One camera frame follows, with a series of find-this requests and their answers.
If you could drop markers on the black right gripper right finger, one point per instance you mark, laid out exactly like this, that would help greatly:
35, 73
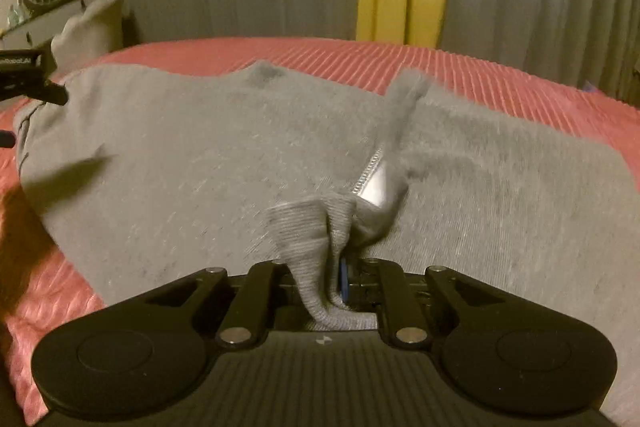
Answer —
383, 287

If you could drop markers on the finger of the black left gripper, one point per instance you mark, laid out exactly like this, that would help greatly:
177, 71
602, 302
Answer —
49, 92

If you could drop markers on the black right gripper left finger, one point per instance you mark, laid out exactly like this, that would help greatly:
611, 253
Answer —
245, 324

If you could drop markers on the grey sweatpants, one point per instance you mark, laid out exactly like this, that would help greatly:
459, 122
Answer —
145, 176

